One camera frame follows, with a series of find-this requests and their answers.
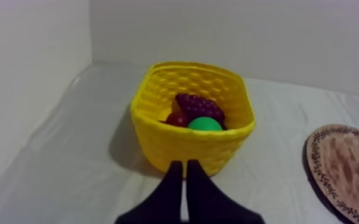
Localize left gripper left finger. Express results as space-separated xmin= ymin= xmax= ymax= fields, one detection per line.
xmin=114 ymin=160 xmax=184 ymax=224

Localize purple toy grapes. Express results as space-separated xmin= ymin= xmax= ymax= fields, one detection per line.
xmin=175 ymin=93 xmax=226 ymax=125

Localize green toy pear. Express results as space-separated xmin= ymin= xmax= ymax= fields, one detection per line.
xmin=187 ymin=116 xmax=224 ymax=132

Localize round wooden board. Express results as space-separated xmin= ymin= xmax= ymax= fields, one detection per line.
xmin=304 ymin=123 xmax=359 ymax=224

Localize small red fruit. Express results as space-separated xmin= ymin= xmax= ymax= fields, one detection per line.
xmin=165 ymin=111 xmax=191 ymax=128

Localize yellow plastic basket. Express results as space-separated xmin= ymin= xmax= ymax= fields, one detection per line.
xmin=129 ymin=61 xmax=256 ymax=178

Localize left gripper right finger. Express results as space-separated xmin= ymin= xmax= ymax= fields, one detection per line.
xmin=186 ymin=159 xmax=266 ymax=224

